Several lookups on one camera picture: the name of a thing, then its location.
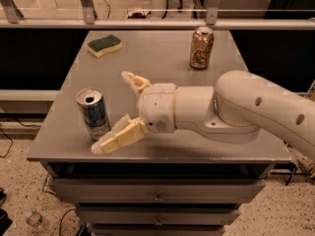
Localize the clear plastic bottle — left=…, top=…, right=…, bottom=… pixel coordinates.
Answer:
left=26, top=210, right=46, bottom=232

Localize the green yellow sponge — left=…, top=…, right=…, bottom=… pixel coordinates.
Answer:
left=88, top=34, right=122, bottom=58

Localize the blue silver redbull can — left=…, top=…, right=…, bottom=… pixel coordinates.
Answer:
left=76, top=88, right=111, bottom=141

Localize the top drawer with knob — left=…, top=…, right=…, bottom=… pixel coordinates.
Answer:
left=52, top=179, right=265, bottom=204

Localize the black floor cable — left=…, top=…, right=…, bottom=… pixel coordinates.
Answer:
left=58, top=207, right=77, bottom=236

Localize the drawer with knob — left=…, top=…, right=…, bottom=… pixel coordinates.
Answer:
left=77, top=205, right=240, bottom=226
left=52, top=179, right=265, bottom=204

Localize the orange soda can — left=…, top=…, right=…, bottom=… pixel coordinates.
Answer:
left=190, top=27, right=215, bottom=70

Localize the metal railing bar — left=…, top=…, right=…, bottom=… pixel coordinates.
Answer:
left=0, top=19, right=315, bottom=30

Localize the grey drawer cabinet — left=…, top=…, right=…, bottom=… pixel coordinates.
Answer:
left=28, top=30, right=289, bottom=236

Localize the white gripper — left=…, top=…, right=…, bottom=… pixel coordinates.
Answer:
left=91, top=71, right=176, bottom=154

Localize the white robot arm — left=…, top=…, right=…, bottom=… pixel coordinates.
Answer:
left=92, top=71, right=315, bottom=160

